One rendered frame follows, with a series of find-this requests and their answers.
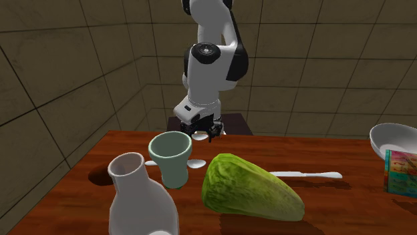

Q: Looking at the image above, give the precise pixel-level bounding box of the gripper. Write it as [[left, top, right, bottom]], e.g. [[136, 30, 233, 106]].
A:
[[180, 113, 225, 144]]

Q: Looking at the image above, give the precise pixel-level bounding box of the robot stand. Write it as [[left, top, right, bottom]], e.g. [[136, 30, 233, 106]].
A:
[[166, 112, 253, 136]]

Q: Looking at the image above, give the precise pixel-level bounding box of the pale green cup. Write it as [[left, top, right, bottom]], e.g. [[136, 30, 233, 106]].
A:
[[148, 131, 193, 190]]

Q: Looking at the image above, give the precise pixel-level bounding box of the green lettuce head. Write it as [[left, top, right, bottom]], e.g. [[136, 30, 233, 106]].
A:
[[200, 153, 305, 222]]

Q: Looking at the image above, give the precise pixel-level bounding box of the white vase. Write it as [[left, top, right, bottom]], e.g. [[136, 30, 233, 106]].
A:
[[107, 152, 180, 235]]

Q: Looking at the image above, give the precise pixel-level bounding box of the white knife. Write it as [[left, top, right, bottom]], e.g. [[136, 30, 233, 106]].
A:
[[269, 171, 343, 180]]

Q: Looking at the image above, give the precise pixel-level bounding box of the white bowl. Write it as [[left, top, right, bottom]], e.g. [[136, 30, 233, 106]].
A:
[[369, 123, 417, 162]]

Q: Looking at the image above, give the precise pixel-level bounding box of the colourful patterned box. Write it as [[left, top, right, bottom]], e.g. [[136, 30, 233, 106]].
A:
[[383, 149, 417, 199]]

